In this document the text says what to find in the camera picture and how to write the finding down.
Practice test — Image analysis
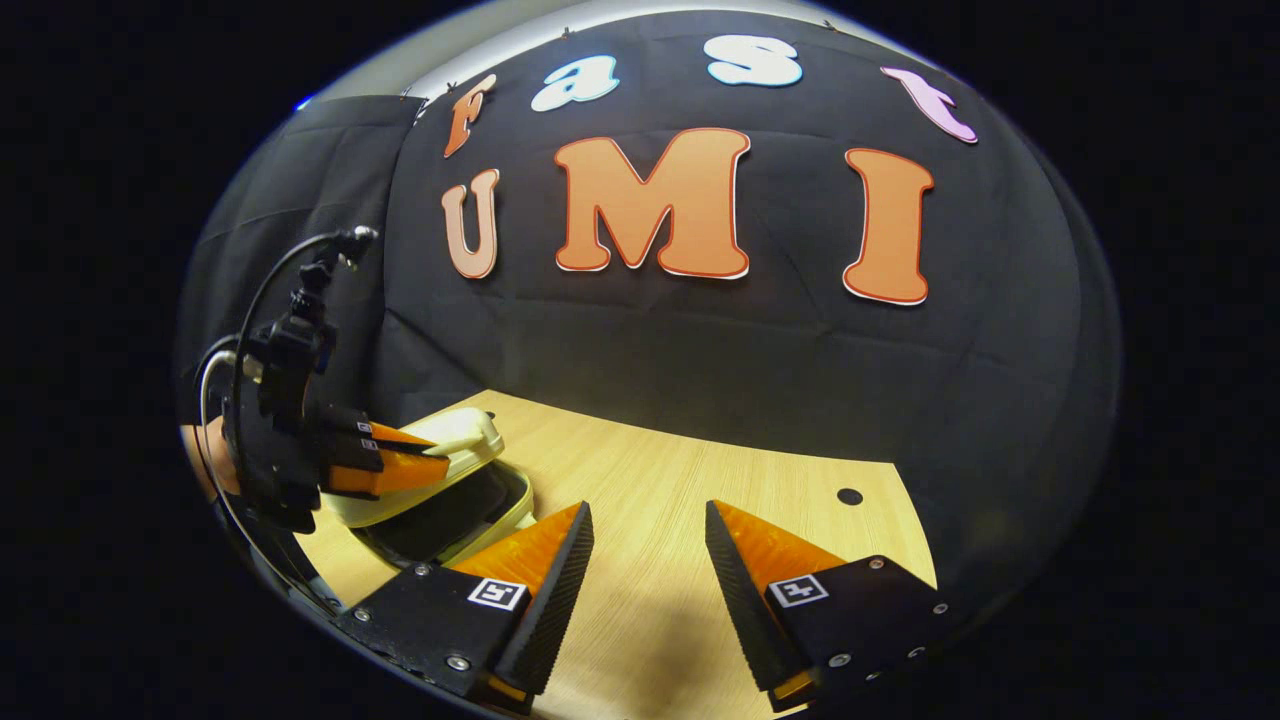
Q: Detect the black backdrop cloth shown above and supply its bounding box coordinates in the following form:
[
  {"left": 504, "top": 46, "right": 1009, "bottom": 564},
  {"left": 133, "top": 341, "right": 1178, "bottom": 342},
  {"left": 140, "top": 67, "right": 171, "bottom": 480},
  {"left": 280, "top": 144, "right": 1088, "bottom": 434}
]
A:
[{"left": 180, "top": 10, "right": 1122, "bottom": 621}]

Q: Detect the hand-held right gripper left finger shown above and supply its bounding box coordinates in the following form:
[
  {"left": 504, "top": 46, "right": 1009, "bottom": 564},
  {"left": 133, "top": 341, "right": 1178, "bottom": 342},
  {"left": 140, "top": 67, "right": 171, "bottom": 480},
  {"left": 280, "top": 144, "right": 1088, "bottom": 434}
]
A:
[{"left": 335, "top": 500, "right": 596, "bottom": 714}]

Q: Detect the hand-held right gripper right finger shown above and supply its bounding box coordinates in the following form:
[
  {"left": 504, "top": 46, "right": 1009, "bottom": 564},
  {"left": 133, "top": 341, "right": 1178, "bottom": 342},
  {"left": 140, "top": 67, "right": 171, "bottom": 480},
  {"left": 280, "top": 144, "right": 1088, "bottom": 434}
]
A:
[{"left": 705, "top": 499, "right": 952, "bottom": 714}]

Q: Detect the cream small suitcase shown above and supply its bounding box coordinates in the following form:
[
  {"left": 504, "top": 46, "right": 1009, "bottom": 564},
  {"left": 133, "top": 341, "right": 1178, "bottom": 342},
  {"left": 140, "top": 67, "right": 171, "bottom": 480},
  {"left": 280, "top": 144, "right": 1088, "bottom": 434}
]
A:
[{"left": 320, "top": 407, "right": 537, "bottom": 572}]

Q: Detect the black cable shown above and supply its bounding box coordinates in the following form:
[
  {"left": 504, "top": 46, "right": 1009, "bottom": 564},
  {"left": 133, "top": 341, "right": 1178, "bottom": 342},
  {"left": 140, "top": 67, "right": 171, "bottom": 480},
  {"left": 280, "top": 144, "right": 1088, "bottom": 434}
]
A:
[{"left": 228, "top": 228, "right": 351, "bottom": 431}]

